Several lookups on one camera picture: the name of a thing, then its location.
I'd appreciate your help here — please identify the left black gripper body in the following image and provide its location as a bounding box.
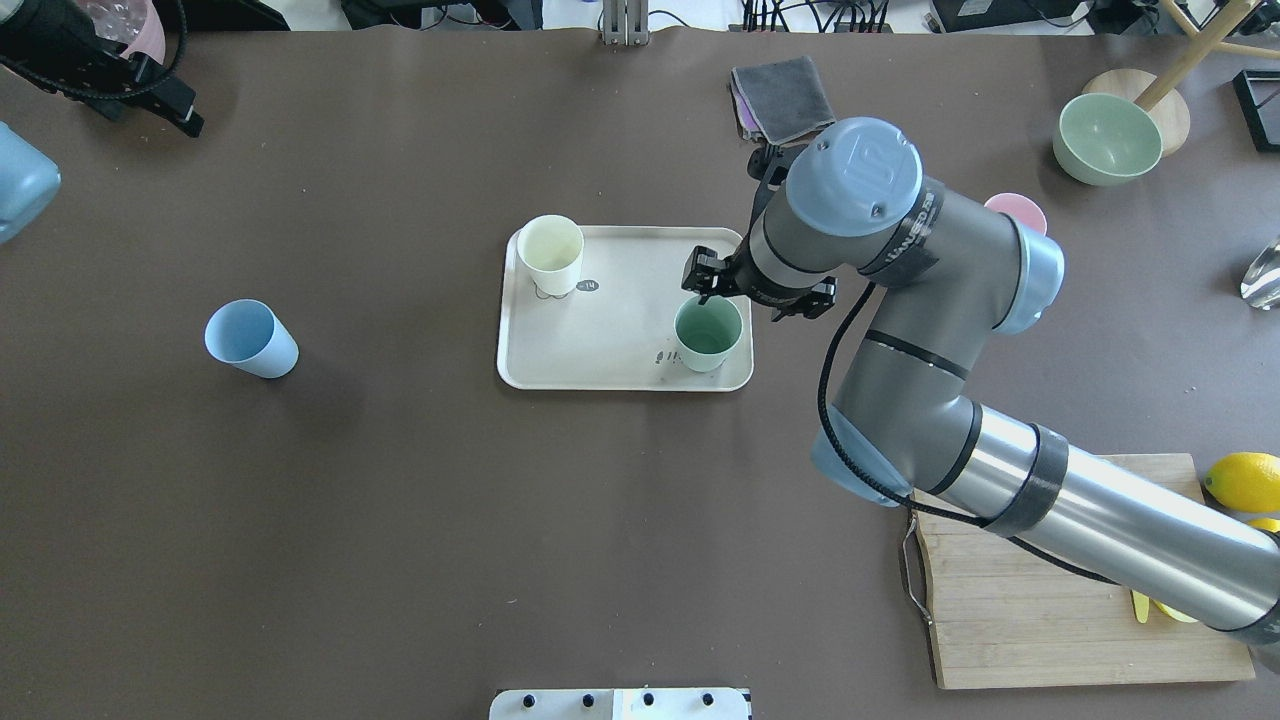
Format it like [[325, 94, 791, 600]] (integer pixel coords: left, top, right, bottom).
[[1, 1, 204, 138]]

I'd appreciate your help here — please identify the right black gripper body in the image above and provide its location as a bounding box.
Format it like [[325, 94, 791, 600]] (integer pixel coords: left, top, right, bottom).
[[682, 143, 837, 322]]

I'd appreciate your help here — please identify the green plastic cup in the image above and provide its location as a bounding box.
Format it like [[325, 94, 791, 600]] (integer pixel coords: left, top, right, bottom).
[[675, 296, 744, 373]]

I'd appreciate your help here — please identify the cream plastic cup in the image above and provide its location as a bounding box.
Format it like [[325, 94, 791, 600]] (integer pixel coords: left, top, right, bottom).
[[516, 214, 585, 297]]

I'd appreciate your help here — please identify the light blue plastic cup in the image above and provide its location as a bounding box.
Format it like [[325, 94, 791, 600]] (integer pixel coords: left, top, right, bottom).
[[204, 299, 300, 379]]

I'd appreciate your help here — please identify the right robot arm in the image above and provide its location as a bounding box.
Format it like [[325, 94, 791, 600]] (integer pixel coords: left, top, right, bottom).
[[682, 117, 1279, 655]]

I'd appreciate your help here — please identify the beige rabbit tray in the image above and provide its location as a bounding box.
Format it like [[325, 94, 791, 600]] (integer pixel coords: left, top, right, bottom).
[[495, 225, 754, 392]]

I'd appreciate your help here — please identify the purple cloth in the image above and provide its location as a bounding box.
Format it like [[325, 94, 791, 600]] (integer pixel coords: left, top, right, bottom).
[[730, 85, 763, 142]]

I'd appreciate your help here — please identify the grey folded cloth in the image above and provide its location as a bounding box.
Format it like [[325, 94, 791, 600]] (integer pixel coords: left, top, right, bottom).
[[730, 55, 836, 145]]

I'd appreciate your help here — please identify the pink bowl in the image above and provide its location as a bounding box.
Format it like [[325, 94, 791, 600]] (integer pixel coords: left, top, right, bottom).
[[76, 1, 166, 63]]

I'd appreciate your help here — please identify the pink plastic cup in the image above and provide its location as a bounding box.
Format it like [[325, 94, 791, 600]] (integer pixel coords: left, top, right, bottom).
[[983, 192, 1048, 234]]

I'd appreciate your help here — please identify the green bowl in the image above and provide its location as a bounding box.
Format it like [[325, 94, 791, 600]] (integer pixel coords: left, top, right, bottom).
[[1052, 94, 1164, 187]]

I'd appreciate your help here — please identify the wooden stand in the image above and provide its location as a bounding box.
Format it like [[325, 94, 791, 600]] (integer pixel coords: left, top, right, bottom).
[[1082, 1, 1277, 158]]

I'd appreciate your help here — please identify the wooden cutting board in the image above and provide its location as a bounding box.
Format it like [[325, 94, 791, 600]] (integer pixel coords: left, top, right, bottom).
[[902, 511, 1254, 691]]

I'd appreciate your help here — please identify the yellow plastic knife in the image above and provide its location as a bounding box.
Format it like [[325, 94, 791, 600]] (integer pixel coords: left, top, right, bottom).
[[1130, 591, 1149, 624]]

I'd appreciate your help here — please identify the lower lemon slice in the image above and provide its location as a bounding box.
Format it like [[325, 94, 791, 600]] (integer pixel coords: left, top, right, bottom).
[[1149, 600, 1199, 624]]

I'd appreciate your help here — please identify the upper whole yellow lemon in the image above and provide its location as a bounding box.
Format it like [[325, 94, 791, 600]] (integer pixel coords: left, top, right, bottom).
[[1203, 452, 1279, 512]]

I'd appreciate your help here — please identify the whole yellow lemon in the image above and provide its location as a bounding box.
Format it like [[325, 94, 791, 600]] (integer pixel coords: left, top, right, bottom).
[[1203, 452, 1279, 512], [1245, 518, 1280, 536]]

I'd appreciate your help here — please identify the lower whole yellow lemon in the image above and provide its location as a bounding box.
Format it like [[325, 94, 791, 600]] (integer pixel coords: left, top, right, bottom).
[[1245, 518, 1280, 536]]

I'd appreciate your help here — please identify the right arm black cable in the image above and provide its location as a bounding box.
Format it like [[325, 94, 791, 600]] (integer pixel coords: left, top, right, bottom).
[[817, 282, 1121, 585]]

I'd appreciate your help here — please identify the metal camera post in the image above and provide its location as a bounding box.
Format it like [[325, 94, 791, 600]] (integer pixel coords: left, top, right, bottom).
[[602, 0, 650, 46]]

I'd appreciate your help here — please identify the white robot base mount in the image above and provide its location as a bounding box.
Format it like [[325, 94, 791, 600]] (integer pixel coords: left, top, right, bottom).
[[488, 687, 753, 719]]

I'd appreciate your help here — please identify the black frame object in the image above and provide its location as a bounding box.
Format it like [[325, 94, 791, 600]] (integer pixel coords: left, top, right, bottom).
[[1231, 69, 1279, 152]]

